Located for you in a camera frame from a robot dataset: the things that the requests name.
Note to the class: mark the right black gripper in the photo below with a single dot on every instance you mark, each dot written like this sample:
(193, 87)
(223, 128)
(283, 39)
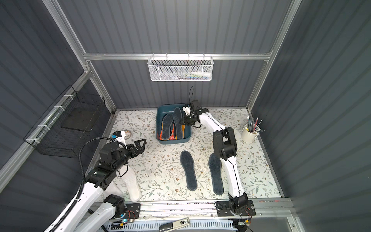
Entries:
(192, 115)

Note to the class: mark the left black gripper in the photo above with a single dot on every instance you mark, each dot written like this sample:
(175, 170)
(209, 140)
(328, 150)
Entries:
(133, 149)

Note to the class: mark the dark grey fleece insole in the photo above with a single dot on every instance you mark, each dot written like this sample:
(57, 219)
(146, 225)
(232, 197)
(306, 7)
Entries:
(187, 163)
(215, 167)
(179, 131)
(167, 127)

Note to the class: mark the white insole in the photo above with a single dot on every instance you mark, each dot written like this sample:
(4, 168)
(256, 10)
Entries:
(113, 189)
(132, 185)

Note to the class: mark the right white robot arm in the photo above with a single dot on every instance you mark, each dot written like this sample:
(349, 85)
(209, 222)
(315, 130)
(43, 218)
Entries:
(224, 155)

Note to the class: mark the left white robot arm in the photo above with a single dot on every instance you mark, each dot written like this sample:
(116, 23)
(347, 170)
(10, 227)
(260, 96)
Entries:
(89, 191)

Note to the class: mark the patterned tape roll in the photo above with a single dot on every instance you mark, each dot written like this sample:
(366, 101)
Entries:
(128, 134)

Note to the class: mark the white tube in basket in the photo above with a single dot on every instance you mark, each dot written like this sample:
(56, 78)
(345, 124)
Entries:
(201, 74)

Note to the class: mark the white pen cup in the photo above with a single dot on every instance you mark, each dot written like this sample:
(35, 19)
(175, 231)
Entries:
(251, 130)

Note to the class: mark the grey handheld device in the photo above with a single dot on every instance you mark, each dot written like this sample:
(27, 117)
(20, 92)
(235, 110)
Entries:
(175, 225)

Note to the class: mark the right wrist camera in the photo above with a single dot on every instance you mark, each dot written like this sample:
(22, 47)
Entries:
(187, 110)

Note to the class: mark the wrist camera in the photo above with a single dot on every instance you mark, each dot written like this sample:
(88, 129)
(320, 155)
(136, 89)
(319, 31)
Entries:
(119, 136)
(187, 110)

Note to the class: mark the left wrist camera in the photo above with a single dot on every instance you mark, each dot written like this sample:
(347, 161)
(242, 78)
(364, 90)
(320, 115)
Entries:
(119, 136)

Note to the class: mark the white wire mesh basket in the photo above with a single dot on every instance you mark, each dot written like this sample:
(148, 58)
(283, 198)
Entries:
(171, 69)

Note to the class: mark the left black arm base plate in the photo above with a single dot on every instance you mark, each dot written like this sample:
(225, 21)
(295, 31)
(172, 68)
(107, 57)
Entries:
(126, 211)

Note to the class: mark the black wire mesh basket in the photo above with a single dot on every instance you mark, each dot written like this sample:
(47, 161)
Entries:
(67, 127)

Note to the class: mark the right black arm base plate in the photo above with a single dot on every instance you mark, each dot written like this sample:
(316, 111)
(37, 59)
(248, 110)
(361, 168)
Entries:
(225, 209)

